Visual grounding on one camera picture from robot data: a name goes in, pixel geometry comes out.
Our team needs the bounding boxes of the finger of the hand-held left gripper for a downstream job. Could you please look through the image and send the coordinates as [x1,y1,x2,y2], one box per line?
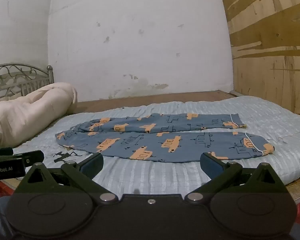
[14,150,45,167]

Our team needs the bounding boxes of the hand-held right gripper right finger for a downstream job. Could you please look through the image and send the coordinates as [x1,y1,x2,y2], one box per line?
[184,152,289,203]

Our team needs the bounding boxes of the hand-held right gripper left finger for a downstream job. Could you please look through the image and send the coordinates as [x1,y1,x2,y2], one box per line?
[15,152,118,203]

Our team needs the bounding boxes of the blue car print pants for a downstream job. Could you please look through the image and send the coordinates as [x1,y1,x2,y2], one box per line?
[55,112,275,162]

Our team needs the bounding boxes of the cream rolled duvet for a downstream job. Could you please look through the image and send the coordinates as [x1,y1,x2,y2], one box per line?
[0,82,78,149]

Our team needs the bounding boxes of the light blue quilted blanket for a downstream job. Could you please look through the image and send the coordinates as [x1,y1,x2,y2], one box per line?
[12,95,300,188]

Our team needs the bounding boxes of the grey metal headboard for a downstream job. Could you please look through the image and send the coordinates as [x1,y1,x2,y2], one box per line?
[0,63,54,101]

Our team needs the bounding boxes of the brown wooden bed platform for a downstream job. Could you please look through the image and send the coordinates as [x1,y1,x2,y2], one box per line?
[75,89,238,114]

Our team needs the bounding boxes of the plywood board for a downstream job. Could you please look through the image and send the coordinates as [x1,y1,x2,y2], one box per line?
[216,0,300,117]

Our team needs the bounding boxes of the red bed frame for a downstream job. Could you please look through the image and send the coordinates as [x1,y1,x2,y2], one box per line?
[0,179,24,198]

